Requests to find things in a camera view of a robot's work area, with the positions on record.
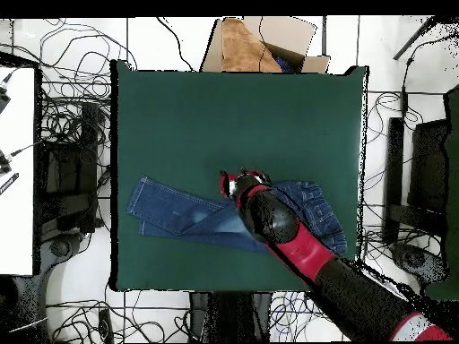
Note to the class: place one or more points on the brown cloth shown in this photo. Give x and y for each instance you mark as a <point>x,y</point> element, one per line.
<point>240,50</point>

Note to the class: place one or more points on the black office chair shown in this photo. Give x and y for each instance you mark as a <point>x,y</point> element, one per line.
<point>426,165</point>
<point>71,172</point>

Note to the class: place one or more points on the black label strip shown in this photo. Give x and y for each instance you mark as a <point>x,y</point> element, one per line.
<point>9,183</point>

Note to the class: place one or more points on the black power strip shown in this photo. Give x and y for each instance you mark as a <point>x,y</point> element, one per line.
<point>105,326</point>

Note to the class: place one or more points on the blue denim jeans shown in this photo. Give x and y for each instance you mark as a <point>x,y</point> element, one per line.
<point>168,211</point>

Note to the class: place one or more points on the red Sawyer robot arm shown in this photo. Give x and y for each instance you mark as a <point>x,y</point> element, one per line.
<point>304,251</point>

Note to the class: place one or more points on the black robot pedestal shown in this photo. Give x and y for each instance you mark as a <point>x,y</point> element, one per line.
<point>229,315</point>

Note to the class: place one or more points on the cardboard box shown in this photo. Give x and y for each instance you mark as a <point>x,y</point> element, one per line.
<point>287,34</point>

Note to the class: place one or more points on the dark green table cloth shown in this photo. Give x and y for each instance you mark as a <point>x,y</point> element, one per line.
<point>233,125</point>

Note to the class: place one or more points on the white table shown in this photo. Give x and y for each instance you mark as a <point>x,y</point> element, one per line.
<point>18,222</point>

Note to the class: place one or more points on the dark blue fabric item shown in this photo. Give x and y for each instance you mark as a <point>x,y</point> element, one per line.
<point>283,64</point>

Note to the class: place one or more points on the green covered side table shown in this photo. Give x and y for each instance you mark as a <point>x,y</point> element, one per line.
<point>452,179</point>

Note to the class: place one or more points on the black slanted rod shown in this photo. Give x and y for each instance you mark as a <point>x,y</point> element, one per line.
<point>412,39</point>

